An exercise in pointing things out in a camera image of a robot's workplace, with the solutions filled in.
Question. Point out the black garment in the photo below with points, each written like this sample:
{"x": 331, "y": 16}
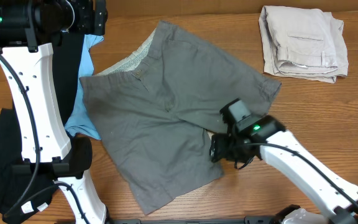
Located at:
{"x": 71, "y": 60}

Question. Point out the folded beige pants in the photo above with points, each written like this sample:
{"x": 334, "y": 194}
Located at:
{"x": 303, "y": 43}

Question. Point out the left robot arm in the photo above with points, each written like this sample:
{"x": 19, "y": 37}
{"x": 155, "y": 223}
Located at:
{"x": 28, "y": 32}

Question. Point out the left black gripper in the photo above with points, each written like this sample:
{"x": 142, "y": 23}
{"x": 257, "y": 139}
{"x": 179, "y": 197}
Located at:
{"x": 85, "y": 10}

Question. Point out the grey shorts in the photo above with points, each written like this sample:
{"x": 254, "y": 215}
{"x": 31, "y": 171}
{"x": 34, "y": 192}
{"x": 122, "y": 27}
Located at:
{"x": 154, "y": 119}

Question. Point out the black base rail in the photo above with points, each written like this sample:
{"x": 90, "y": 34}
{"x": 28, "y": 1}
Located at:
{"x": 191, "y": 221}

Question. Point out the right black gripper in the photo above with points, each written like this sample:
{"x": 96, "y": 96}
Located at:
{"x": 219, "y": 150}

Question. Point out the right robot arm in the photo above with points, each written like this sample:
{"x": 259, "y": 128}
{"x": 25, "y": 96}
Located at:
{"x": 249, "y": 135}

